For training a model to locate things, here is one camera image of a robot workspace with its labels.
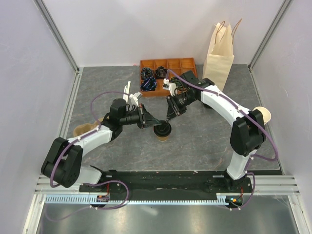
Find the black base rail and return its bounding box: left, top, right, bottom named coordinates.
left=79, top=170, right=252, bottom=200

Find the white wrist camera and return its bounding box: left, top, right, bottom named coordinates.
left=129, top=92, right=142, bottom=107
left=162, top=78, right=176, bottom=97

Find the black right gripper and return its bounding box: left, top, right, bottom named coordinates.
left=166, top=91, right=196, bottom=122

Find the stack of paper cups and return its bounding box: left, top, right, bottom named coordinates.
left=253, top=106, right=272, bottom=125

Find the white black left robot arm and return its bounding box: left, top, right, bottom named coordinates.
left=41, top=98, right=161, bottom=192

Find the white slotted cable duct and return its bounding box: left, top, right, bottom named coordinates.
left=45, top=194, right=242, bottom=205

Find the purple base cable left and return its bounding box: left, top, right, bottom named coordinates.
left=43, top=180, right=130, bottom=221

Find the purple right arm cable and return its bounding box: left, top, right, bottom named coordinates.
left=165, top=70, right=279, bottom=175

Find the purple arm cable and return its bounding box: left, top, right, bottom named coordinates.
left=50, top=91, right=127, bottom=188
left=165, top=70, right=279, bottom=175

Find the brown black coiled band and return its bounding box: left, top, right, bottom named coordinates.
left=155, top=66, right=167, bottom=79

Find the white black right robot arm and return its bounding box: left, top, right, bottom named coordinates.
left=163, top=71, right=266, bottom=192

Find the dark coiled band left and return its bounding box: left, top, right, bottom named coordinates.
left=141, top=67, right=154, bottom=80

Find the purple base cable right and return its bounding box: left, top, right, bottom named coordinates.
left=225, top=172, right=256, bottom=212

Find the white straw pack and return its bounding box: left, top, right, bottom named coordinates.
left=123, top=81, right=131, bottom=102

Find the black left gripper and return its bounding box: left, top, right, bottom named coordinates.
left=120, top=104, right=161, bottom=129

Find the blue striped coiled band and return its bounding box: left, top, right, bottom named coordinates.
left=140, top=77, right=157, bottom=92

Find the green yellow coiled band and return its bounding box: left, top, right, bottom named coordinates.
left=170, top=77, right=186, bottom=91

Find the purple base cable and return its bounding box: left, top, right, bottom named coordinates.
left=225, top=172, right=256, bottom=212
left=43, top=180, right=130, bottom=221

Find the brown pulp cup carrier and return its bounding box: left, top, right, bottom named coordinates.
left=73, top=121, right=99, bottom=137

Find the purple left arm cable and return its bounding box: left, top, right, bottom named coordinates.
left=50, top=91, right=127, bottom=188

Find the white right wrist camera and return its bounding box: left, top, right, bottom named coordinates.
left=162, top=78, right=176, bottom=97

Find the orange compartment tray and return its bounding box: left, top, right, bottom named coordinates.
left=139, top=57, right=199, bottom=98

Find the black cup lid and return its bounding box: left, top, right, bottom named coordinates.
left=153, top=120, right=172, bottom=137

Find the single paper cup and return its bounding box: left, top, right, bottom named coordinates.
left=155, top=133, right=170, bottom=141

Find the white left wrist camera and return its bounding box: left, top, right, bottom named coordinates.
left=129, top=92, right=142, bottom=107

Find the black lid stack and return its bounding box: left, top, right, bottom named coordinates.
left=203, top=103, right=213, bottom=109

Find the kraft paper bag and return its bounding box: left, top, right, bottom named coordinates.
left=202, top=20, right=241, bottom=91

